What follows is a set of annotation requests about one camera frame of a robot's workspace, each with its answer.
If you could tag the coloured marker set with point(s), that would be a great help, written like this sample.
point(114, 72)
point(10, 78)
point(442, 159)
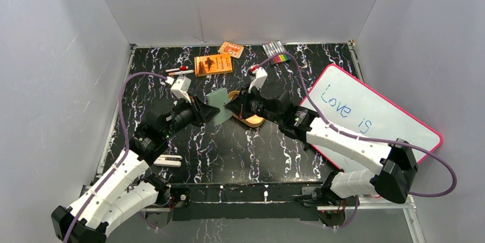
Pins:
point(275, 52)

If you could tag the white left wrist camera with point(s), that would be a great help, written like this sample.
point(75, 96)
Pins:
point(179, 87)

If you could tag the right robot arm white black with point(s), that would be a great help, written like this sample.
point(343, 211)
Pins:
point(389, 169)

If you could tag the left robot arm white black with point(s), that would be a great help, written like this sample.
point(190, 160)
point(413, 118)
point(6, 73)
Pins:
point(110, 202)

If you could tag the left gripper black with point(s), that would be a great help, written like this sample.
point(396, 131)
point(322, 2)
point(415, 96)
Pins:
point(196, 110)

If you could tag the red capped marker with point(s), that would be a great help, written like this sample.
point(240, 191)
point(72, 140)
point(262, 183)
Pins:
point(181, 68)

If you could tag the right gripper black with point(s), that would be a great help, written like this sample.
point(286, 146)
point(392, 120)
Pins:
point(239, 106)

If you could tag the tan oval tray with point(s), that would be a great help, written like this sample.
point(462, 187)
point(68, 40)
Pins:
point(253, 121)

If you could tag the white whiteboard eraser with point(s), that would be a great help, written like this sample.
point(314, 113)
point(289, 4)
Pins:
point(170, 161)

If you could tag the aluminium frame rail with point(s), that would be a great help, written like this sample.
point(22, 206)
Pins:
point(371, 202)

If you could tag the white marker pen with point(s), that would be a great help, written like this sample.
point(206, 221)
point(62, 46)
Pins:
point(181, 72)

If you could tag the pink framed whiteboard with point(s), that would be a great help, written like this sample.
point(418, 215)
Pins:
point(348, 102)

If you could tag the orange book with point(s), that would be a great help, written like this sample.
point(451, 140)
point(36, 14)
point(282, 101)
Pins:
point(213, 64)

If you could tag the small orange card pack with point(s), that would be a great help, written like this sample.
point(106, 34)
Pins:
point(232, 49)

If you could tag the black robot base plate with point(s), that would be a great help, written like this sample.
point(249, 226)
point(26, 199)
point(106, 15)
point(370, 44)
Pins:
point(246, 199)

